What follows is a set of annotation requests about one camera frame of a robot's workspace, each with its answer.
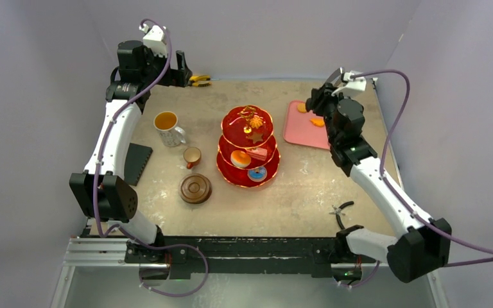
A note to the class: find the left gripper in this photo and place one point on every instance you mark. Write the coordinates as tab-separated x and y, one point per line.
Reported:
178	77

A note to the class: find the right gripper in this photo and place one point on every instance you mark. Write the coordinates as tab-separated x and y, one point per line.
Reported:
318	98

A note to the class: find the orange duck pastry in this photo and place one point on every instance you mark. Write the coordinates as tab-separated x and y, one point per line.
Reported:
319	122

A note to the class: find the round orange cookie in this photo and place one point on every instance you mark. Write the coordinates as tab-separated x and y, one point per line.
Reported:
301	107

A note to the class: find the pink serving tray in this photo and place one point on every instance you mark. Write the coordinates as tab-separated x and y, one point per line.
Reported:
300	131

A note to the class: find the flower-shaped orange cookie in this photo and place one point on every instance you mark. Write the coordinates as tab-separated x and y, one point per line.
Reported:
256	122

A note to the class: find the brown star cookie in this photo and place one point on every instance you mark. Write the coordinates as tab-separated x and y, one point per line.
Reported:
256	137

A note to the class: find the pink layered cake slice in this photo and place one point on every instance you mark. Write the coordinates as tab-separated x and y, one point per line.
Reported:
257	153

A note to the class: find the red three-tier cake stand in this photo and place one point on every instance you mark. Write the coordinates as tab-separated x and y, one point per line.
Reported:
234	131

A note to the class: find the blue frosted donut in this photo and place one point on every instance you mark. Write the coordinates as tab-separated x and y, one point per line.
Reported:
258	174

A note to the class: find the yellow frosted donut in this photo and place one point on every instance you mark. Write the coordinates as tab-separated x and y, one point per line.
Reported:
240	159

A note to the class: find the black serving tongs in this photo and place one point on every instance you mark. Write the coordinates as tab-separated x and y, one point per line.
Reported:
335	79

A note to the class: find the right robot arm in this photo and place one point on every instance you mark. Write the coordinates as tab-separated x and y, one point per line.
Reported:
420	244

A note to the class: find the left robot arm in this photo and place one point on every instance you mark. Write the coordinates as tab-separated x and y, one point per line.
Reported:
100	189

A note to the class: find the white mug with tea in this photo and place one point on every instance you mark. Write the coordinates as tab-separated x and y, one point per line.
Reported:
166	124

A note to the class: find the small copper cup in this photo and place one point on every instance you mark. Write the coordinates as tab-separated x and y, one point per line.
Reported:
192	157

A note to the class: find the round brown wooden lid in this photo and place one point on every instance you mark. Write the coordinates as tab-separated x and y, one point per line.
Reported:
195	188

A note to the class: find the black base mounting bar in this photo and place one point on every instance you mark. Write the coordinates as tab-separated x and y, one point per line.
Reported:
185	255

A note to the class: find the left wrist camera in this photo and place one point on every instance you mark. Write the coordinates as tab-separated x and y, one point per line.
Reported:
155	39

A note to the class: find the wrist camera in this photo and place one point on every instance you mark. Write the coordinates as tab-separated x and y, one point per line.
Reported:
155	39
349	86

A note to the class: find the yellow-handled pliers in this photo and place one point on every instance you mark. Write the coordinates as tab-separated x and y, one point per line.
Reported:
200	81

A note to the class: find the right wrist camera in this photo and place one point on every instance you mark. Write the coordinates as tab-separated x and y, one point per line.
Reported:
349	86

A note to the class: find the black-handled pliers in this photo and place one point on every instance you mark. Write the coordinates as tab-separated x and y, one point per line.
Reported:
338	213

